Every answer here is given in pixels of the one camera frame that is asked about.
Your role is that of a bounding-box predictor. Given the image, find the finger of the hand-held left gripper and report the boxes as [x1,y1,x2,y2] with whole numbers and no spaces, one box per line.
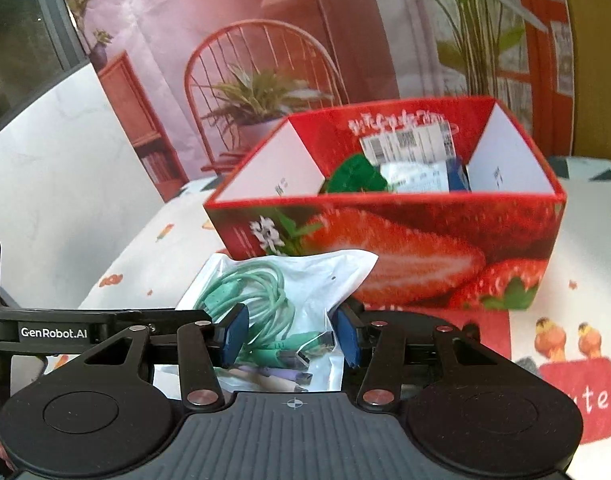
[110,309,217,328]

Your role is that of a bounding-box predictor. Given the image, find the green soft item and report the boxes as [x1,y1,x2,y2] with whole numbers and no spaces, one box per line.
[319,154,391,195]

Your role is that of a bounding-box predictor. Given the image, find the red strawberry print box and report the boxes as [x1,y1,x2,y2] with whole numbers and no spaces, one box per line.
[202,95,567,312]

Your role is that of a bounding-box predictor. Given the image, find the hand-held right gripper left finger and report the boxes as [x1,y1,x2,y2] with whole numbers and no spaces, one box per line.
[45,304,250,411]

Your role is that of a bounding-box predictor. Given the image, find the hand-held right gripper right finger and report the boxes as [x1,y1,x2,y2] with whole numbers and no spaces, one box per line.
[333,302,522,411]

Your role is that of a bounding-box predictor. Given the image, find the printed cartoon tablecloth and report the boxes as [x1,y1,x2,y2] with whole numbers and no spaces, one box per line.
[45,155,611,480]

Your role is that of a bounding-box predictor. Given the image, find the printed room scene backdrop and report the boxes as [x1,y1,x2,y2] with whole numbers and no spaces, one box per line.
[55,0,576,206]

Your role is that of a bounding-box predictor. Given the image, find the white soft packet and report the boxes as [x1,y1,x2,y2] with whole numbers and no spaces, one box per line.
[378,160,451,194]

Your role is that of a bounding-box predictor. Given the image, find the blue packet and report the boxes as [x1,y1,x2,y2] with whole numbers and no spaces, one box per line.
[445,156,472,193]

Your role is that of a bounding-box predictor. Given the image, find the dark window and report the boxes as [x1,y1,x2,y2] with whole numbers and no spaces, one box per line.
[0,0,92,133]

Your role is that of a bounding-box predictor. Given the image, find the clear bag of cables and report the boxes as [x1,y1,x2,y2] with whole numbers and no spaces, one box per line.
[175,249,379,396]

